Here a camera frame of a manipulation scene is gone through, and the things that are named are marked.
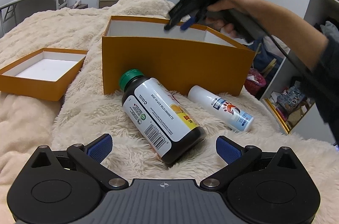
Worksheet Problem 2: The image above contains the large orange cardboard box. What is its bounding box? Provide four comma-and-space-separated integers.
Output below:
102, 16, 254, 96

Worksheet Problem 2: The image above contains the white foot spray bottle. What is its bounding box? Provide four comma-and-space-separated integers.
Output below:
187, 85, 254, 132

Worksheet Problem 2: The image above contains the Jamieson vitamin C bottle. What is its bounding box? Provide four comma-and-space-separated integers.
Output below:
119, 69, 205, 166

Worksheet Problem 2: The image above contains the orange box lid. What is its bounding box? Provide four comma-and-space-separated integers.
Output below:
0, 48, 87, 101

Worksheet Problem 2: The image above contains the person's right forearm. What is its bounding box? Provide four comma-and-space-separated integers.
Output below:
254, 0, 330, 74

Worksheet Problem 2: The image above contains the person's right hand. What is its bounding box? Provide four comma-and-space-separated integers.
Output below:
205, 0, 265, 43

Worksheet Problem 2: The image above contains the white fluffy fur rug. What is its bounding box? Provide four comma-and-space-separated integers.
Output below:
51, 41, 339, 224

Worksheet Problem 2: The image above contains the beige plush blanket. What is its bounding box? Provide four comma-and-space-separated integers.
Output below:
1, 0, 173, 223

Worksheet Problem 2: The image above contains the red mesh basket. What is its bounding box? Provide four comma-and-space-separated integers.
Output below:
244, 68, 266, 96

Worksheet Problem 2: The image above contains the open wardrobe shelf unit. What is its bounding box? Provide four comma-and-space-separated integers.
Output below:
249, 0, 339, 145

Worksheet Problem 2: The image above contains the grey folding table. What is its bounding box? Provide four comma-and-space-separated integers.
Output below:
1, 0, 69, 36

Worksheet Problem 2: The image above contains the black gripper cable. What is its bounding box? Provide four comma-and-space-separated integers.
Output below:
262, 25, 339, 148

